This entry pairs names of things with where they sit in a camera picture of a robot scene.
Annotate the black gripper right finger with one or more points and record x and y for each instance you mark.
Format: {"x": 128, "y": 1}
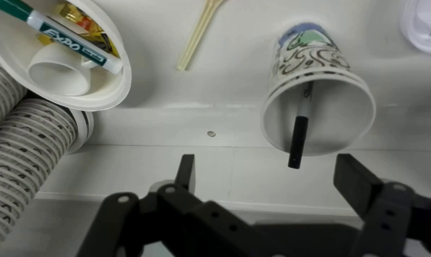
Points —
{"x": 391, "y": 215}

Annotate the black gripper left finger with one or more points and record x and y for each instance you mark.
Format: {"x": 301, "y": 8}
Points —
{"x": 129, "y": 223}

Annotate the black marker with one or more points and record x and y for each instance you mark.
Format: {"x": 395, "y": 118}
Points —
{"x": 298, "y": 138}

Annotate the patterned paper cup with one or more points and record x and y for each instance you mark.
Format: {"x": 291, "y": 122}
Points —
{"x": 338, "y": 119}
{"x": 309, "y": 52}

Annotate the small white paper cup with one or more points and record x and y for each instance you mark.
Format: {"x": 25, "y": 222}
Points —
{"x": 58, "y": 76}

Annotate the green Expo whiteboard marker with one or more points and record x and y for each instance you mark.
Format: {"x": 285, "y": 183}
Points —
{"x": 67, "y": 45}

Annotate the large white paper bowl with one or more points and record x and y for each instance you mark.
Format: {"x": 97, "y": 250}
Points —
{"x": 105, "y": 90}

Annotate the white round plastic lid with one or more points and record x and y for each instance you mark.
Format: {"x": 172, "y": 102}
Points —
{"x": 415, "y": 36}

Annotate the yellow foil wrapper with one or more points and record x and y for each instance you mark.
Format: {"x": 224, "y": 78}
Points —
{"x": 81, "y": 22}

